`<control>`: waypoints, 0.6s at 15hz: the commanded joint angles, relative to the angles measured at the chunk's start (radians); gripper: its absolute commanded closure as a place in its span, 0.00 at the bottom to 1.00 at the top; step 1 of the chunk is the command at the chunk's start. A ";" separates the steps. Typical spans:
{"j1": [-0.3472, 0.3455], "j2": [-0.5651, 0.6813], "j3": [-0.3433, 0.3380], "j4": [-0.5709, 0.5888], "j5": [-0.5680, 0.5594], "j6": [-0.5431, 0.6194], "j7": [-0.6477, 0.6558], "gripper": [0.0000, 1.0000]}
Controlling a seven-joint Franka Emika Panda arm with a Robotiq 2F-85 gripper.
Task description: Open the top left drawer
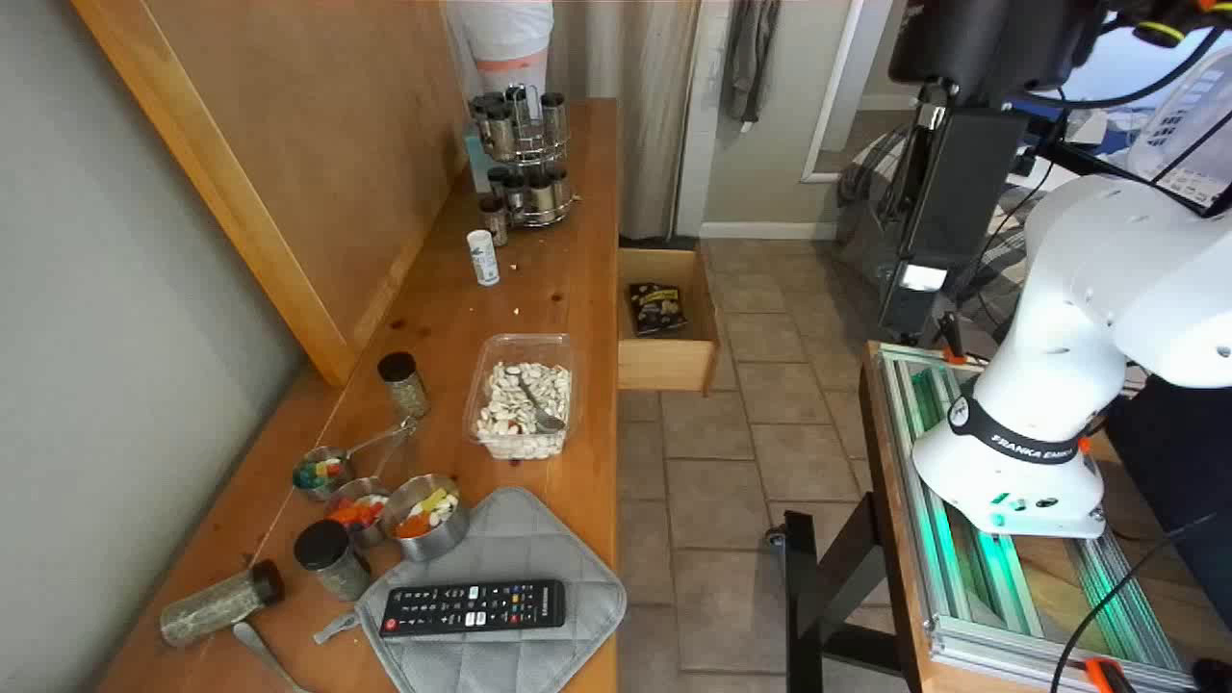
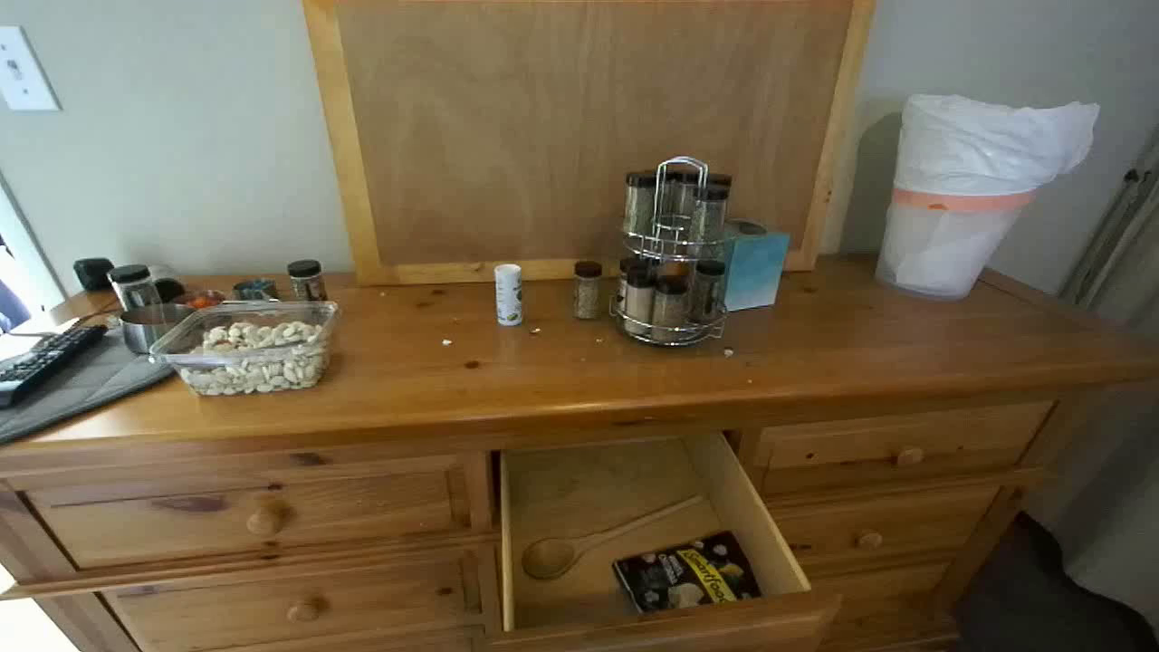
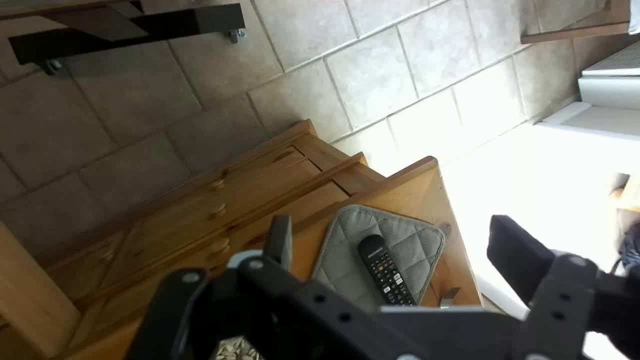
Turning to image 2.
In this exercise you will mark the white bin with orange band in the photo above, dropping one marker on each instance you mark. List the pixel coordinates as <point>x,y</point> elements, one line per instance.
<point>943,247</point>

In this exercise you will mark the black remote control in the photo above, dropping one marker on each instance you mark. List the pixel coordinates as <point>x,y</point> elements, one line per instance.
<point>47,356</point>

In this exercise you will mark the black and yellow packet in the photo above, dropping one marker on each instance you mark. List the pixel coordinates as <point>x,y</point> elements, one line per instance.
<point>689,575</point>

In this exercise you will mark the white light switch plate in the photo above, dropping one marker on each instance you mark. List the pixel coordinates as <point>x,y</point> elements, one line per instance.
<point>24,75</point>

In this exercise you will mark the open pine drawer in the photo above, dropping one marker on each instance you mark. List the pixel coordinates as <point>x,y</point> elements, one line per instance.
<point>582,477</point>

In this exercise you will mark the chrome spice carousel rack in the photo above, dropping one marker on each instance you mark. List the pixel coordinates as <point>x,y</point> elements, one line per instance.
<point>671,339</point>

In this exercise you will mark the grey quilted pot holder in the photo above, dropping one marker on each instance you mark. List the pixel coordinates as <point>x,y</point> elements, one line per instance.
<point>95,386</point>

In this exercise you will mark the framed wooden board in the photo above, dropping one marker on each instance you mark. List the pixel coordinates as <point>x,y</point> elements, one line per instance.
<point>582,131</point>

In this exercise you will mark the white plastic bin liner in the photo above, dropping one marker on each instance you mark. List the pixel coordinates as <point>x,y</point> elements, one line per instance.
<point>989,137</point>

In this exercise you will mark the glass jar with black lid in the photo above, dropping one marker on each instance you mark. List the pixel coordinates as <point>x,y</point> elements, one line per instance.
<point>131,286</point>

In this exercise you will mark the small brown spice jar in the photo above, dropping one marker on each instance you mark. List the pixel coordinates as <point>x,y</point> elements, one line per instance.
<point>588,294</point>

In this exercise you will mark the pine wood dresser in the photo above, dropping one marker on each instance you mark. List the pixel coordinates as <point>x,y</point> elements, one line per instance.
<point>545,364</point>

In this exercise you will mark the wooden spoon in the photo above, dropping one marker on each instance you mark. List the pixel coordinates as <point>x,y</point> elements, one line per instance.
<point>548,559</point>

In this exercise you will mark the metal cup with coloured candy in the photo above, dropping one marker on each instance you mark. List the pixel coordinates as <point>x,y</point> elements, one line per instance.
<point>255,292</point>

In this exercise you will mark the small white bottle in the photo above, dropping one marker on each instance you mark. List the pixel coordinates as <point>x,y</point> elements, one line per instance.
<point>507,294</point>

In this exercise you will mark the clear plastic food container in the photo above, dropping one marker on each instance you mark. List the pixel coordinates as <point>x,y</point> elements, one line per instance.
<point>166,341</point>

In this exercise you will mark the spice jar in rack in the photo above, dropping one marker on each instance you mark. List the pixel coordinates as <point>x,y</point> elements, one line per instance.
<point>713,203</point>
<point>635,292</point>
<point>710,286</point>
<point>671,302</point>
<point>678,200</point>
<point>637,203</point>

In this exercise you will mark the metal cup with orange filling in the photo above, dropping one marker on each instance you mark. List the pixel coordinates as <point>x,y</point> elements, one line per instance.
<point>201,299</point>

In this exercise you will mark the light blue carton box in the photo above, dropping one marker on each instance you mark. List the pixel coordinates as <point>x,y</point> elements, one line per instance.
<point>757,273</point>

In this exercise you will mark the small pine drawer with knob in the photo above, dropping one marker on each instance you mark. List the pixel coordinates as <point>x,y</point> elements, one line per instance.
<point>835,447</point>
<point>891,590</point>
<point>929,526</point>

